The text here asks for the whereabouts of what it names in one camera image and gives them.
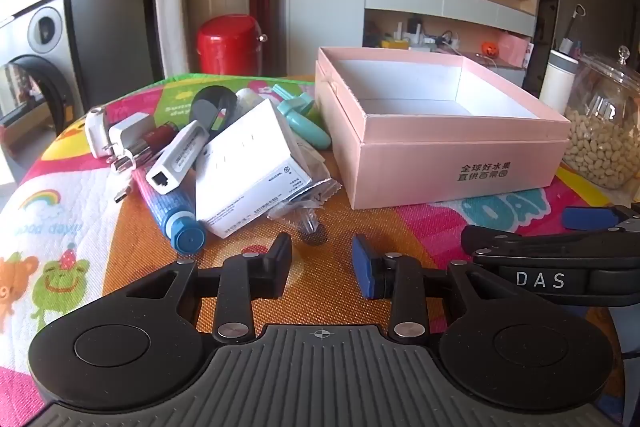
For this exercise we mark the grey washing machine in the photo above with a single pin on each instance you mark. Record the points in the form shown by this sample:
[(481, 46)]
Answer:
[(35, 57)]

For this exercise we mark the white network adapter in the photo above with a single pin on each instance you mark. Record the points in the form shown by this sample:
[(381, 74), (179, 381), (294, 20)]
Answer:
[(175, 157)]

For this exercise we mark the blue tube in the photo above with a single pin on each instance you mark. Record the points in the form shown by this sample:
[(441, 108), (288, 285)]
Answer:
[(172, 217)]

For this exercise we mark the orange pumpkin toy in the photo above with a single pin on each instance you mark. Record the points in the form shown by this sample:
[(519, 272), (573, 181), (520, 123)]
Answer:
[(489, 48)]

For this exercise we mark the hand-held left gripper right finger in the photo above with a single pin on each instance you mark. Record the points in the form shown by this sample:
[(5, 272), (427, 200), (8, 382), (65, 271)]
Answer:
[(363, 267)]

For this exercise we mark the white carton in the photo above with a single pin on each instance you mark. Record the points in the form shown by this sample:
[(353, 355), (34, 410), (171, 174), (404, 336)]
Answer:
[(245, 162)]

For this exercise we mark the yellow box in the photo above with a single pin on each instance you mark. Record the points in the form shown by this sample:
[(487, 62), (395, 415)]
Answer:
[(395, 43)]

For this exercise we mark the white tumbler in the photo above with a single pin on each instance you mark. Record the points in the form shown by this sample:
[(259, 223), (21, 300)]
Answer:
[(557, 82)]

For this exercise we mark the dark grey tall panel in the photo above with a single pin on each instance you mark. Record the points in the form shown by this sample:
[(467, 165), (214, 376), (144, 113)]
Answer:
[(115, 7)]

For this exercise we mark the glass jar with nuts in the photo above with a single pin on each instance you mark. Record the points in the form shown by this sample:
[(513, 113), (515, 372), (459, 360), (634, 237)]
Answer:
[(605, 142)]

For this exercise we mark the teal oval gadget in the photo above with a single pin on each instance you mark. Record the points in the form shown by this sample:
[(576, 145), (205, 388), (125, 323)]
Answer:
[(310, 132)]

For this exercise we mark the crumpled clear plastic bag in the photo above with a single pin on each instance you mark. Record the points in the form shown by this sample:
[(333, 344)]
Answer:
[(312, 162)]

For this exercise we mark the small white charger plug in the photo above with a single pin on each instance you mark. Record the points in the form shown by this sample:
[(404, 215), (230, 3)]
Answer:
[(96, 129)]

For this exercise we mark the small white bottle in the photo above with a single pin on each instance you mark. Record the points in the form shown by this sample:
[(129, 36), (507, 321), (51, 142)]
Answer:
[(247, 102)]

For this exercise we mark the white power strip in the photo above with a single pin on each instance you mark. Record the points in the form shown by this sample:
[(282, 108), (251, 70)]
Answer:
[(442, 41)]

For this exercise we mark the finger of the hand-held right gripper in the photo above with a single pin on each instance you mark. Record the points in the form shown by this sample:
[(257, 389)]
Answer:
[(530, 248), (590, 218)]

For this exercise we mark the pink paper bag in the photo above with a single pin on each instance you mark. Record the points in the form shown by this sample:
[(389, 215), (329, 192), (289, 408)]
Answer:
[(512, 49)]

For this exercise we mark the pink cardboard box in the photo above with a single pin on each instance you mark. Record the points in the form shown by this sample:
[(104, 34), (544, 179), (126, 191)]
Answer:
[(425, 167)]

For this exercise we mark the colourful printed mat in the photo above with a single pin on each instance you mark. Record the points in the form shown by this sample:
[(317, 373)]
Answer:
[(65, 217)]

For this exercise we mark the red lipstick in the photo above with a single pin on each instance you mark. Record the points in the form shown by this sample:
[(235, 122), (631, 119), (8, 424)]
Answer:
[(155, 138)]

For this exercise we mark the clear plastic wrapper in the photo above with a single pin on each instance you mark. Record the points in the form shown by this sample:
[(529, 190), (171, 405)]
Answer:
[(305, 207)]

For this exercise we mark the black oval gadget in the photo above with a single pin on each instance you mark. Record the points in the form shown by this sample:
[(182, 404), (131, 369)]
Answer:
[(212, 99)]

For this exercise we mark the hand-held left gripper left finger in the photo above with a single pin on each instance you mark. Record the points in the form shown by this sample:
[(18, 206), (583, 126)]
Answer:
[(277, 267)]

